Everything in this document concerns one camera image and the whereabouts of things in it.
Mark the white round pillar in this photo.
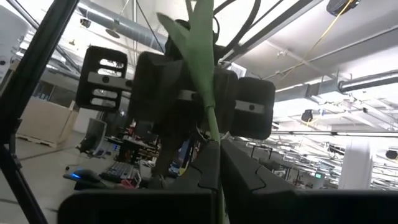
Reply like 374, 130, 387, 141
338, 138, 374, 190
0, 5, 31, 82

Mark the cream artificial tulip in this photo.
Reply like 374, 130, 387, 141
156, 0, 227, 224

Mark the gray office chair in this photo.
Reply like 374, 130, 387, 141
76, 117, 108, 157

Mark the black computer mouse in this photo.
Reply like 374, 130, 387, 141
63, 167, 103, 185

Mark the light wooden crate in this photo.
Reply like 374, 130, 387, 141
15, 97, 80, 148

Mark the black ceiling device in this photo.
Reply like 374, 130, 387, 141
300, 108, 315, 123

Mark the black keyboard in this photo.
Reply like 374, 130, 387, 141
99, 161, 136, 184

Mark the gray ceiling duct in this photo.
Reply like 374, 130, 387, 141
76, 1, 170, 52
338, 70, 398, 93

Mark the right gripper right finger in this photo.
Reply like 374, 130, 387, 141
220, 139, 300, 224

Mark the yellow ceiling cable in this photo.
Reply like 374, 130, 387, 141
279, 0, 355, 79

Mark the black overhead camera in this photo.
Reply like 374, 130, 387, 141
325, 0, 361, 17

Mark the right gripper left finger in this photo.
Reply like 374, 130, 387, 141
167, 140, 221, 191

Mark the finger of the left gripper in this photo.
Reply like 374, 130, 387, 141
128, 51, 203, 126
213, 67, 239, 134

